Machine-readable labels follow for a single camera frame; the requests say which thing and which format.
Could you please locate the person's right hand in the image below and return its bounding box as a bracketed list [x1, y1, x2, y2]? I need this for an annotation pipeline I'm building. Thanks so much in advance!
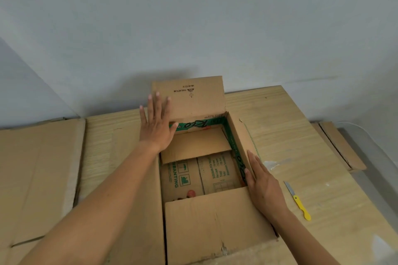
[244, 150, 290, 222]

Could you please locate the white cable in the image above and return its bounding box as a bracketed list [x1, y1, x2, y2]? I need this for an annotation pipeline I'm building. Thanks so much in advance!
[337, 121, 398, 163]

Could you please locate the person's right forearm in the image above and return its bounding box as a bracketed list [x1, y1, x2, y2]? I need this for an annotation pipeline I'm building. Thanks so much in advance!
[270, 209, 340, 265]

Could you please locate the yellow utility knife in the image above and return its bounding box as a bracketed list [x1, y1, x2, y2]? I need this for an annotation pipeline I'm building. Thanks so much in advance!
[283, 181, 311, 221]

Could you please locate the light wooden table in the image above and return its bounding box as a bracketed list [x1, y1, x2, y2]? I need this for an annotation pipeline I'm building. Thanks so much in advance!
[74, 85, 398, 265]

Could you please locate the person's left hand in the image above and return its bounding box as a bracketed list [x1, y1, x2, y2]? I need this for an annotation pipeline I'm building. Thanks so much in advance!
[139, 92, 180, 154]

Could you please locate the person's left forearm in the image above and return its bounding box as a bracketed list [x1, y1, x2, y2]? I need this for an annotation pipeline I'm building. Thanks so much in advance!
[18, 140, 162, 265]

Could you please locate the plain brown cardboard box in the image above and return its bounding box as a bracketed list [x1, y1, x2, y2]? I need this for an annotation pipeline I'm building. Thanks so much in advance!
[312, 121, 367, 173]
[105, 76, 279, 265]
[0, 118, 86, 265]

